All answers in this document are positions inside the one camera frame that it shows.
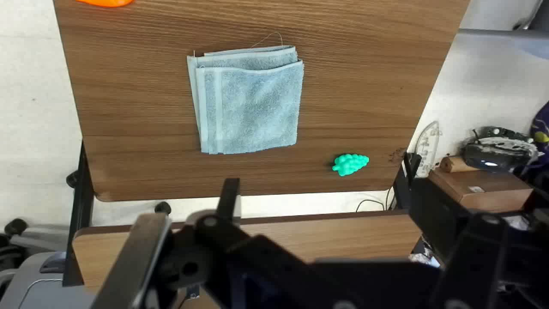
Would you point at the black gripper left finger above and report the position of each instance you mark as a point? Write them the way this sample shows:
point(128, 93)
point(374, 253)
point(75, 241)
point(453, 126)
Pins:
point(134, 258)

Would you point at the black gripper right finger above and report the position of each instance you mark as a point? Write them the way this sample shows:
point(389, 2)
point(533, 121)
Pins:
point(473, 258)

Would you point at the grey towel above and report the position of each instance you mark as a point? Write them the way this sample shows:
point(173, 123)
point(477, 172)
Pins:
point(245, 104)

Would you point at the brown wooden box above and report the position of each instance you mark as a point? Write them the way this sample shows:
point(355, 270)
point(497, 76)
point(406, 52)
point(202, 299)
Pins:
point(490, 190)

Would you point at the light grey office chair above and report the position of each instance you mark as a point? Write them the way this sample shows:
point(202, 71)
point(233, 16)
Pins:
point(34, 284)

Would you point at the wooden side table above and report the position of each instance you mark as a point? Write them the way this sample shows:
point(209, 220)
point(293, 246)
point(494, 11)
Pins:
point(343, 234)

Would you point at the green toy grapes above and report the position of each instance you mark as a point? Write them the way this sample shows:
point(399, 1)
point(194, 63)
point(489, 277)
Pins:
point(350, 164)

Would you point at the orange toy fruit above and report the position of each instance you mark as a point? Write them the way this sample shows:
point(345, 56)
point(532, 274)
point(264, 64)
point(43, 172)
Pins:
point(104, 2)

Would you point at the black table frame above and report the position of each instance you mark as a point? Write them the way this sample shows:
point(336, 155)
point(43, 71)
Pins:
point(79, 200)

